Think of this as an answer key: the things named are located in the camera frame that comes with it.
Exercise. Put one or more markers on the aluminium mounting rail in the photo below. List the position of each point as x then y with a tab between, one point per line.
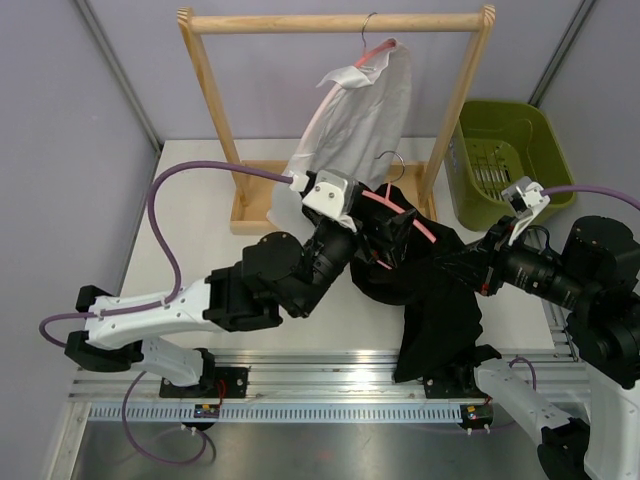
325	387

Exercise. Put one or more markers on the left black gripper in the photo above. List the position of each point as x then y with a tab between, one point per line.
389	245

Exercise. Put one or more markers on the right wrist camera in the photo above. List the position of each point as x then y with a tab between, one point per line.
527	201

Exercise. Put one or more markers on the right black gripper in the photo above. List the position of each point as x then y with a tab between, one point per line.
484	267

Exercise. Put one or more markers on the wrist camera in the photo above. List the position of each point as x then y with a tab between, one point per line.
331	194
527	201

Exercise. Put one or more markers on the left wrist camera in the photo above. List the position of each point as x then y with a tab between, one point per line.
331	194

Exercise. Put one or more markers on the green plastic basket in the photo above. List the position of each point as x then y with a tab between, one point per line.
494	144

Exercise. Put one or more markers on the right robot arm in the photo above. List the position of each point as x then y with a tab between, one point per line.
593	278

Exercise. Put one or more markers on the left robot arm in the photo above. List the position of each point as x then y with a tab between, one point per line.
277	276

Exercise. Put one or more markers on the white shirt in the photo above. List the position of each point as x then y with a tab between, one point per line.
360	120

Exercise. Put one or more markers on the pink hanger with white shirt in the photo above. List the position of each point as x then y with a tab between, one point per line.
367	53

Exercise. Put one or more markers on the black shirt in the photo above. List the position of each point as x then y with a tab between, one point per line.
441	314

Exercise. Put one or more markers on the wooden clothes rack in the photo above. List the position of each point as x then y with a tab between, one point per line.
336	18

